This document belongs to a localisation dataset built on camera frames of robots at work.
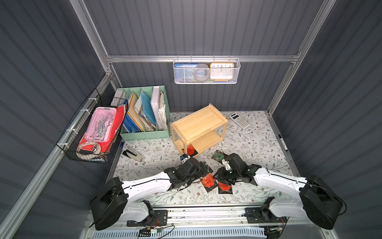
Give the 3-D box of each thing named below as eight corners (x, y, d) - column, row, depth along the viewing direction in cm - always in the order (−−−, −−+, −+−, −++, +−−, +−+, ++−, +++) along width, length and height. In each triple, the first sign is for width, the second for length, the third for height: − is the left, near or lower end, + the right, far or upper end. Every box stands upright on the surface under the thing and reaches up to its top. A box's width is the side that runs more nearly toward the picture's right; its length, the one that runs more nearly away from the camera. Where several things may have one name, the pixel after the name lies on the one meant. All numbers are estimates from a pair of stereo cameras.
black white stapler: (123, 155, 99) (122, 153, 97) (127, 150, 101) (125, 148, 99) (140, 162, 95) (138, 161, 93) (143, 158, 97) (142, 156, 95)
